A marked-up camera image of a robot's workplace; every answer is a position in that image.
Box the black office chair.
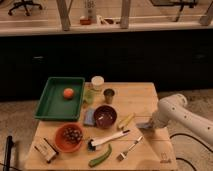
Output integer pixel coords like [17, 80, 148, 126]
[8, 0, 43, 16]

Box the purple bowl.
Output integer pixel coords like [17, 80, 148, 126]
[93, 105, 117, 129]

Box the orange ball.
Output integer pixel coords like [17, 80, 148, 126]
[63, 88, 74, 99]

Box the white round container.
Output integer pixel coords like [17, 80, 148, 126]
[91, 76, 104, 91]

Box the black stand post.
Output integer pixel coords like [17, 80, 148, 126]
[3, 135, 14, 171]

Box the dark grapes bunch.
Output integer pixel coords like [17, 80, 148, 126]
[63, 128, 83, 143]

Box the green cucumber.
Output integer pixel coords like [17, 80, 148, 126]
[88, 144, 112, 167]

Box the yellow banana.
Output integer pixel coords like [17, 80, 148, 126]
[117, 113, 135, 130]

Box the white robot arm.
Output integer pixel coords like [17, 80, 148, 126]
[151, 94, 213, 146]

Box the black cable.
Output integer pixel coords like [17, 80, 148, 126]
[169, 132, 213, 171]

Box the wooden post middle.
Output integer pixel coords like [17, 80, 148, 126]
[120, 0, 131, 29]

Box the green translucent cup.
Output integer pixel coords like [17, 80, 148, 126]
[83, 89, 94, 105]

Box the orange bowl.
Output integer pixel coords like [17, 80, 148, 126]
[54, 123, 83, 153]

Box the red small bowl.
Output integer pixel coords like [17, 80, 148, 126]
[80, 16, 92, 25]

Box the blue sponge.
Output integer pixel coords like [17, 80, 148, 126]
[83, 108, 95, 126]

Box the metal cup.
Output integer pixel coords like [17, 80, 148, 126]
[103, 88, 115, 104]

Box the white handled dish brush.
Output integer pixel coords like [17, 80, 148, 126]
[88, 130, 129, 151]

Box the wooden post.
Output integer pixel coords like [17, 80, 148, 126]
[120, 0, 131, 29]
[56, 0, 70, 31]

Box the grey triangular towel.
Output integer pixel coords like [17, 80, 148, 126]
[136, 122, 153, 130]

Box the small wooden box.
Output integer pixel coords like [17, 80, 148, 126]
[34, 138, 59, 163]

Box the green plastic tray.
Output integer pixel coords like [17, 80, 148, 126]
[35, 77, 85, 121]

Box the wooden post left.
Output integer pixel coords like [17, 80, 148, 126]
[56, 0, 70, 31]

